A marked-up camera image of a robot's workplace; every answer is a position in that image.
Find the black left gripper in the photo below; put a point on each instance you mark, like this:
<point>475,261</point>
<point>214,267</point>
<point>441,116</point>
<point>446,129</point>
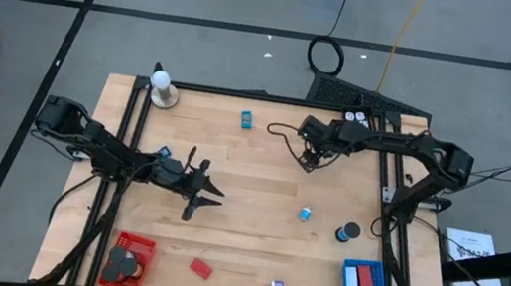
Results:
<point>176,174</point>

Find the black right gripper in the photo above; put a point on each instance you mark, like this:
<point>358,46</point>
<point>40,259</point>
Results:
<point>319,134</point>

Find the orange sand hourglass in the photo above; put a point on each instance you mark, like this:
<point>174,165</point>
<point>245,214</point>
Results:
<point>128,267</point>

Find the red rectangular box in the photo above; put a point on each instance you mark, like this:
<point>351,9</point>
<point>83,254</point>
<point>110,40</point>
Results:
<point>365,277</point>
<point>201,269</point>

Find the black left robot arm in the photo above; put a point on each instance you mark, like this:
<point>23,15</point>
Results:
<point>99,148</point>

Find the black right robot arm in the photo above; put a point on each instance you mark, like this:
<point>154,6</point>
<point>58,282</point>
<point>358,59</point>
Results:
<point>396,142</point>

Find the blue white USB charger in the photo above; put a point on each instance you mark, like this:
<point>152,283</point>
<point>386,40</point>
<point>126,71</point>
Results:
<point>305,214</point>

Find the blue rectangular box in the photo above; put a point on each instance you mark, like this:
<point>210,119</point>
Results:
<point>164,151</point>

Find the black plastic basket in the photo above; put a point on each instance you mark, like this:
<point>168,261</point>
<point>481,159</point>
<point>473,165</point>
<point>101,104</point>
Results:
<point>358,108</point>

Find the blue sand hourglass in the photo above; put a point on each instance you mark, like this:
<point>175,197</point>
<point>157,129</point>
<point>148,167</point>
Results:
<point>352,230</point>

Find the red plastic basket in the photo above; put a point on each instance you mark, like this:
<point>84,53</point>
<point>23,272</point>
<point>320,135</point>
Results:
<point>146,245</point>

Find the small black clip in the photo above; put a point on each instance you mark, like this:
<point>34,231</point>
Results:
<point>409,178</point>

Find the white paper scrap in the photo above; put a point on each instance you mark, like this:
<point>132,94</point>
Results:
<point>268,55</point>
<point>363,56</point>

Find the white bulb on wooden base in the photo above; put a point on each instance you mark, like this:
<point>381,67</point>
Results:
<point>164,81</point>

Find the white booklet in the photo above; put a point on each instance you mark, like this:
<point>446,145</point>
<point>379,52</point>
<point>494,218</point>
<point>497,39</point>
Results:
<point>472,243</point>

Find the black beam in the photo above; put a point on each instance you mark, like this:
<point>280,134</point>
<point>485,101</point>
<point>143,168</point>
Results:
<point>493,267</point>

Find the black aluminium table frame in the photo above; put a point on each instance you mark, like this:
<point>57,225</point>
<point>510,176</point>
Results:
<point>267,98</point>

